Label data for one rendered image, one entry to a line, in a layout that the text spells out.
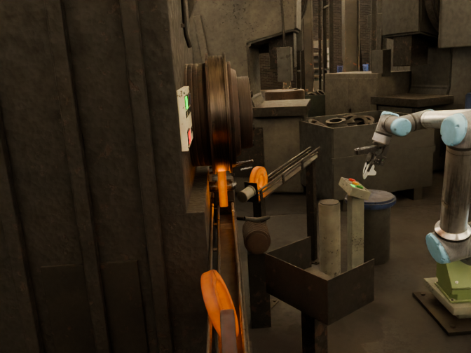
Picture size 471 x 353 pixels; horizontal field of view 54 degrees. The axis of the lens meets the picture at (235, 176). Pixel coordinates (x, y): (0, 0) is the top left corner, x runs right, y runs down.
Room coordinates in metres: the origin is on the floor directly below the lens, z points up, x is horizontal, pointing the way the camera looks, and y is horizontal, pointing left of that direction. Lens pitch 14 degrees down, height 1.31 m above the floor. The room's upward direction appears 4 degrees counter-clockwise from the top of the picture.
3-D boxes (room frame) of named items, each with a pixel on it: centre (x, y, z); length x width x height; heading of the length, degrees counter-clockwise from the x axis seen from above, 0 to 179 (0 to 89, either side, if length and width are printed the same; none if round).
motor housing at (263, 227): (2.16, -0.08, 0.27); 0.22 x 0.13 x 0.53; 1
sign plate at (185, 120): (1.49, 0.15, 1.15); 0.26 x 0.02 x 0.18; 1
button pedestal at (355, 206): (2.52, -0.68, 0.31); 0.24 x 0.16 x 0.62; 1
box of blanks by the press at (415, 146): (4.30, -1.19, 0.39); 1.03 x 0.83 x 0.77; 106
